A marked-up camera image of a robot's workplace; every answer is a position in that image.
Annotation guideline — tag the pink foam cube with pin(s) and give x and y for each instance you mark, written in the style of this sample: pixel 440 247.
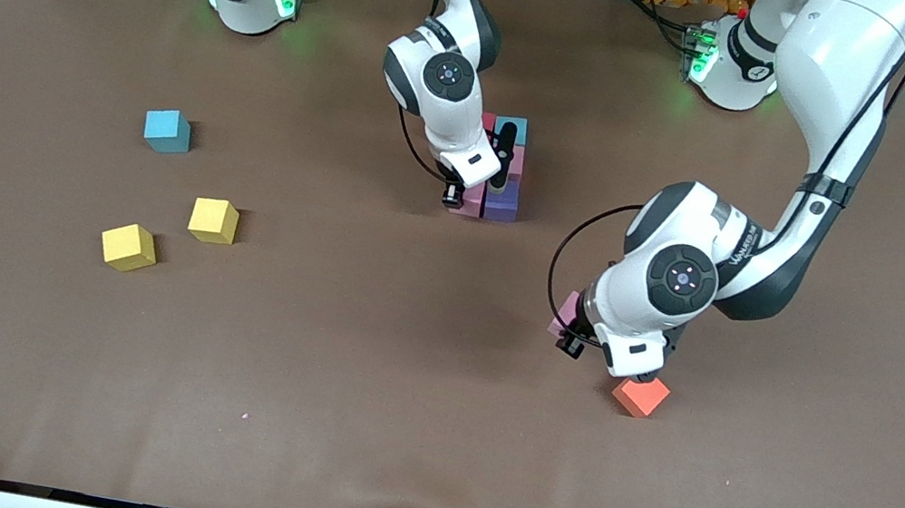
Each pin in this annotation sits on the pink foam cube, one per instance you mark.
pixel 472 202
pixel 564 314
pixel 517 168

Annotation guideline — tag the purple foam cube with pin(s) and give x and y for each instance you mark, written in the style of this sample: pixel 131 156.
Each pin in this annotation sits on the purple foam cube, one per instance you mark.
pixel 502 205

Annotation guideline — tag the red foam cube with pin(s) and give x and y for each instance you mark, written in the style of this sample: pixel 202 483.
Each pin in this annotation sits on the red foam cube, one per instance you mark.
pixel 489 120

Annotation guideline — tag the light blue foam cube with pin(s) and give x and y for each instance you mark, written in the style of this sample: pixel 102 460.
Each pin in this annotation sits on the light blue foam cube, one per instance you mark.
pixel 524 131

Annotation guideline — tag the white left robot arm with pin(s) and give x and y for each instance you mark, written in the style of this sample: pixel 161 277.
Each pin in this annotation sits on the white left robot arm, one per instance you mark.
pixel 625 320

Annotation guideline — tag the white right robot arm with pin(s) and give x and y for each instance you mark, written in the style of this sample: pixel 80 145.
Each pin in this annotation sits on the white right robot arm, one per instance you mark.
pixel 455 130

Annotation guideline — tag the orange foam cube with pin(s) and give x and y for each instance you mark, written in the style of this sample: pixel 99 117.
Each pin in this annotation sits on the orange foam cube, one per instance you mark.
pixel 641 399

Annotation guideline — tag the yellow foam cube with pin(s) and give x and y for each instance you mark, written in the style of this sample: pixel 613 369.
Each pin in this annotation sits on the yellow foam cube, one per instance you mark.
pixel 128 247
pixel 214 220

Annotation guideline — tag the dark teal foam cube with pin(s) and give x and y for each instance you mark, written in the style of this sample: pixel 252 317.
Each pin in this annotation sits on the dark teal foam cube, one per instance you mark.
pixel 167 131

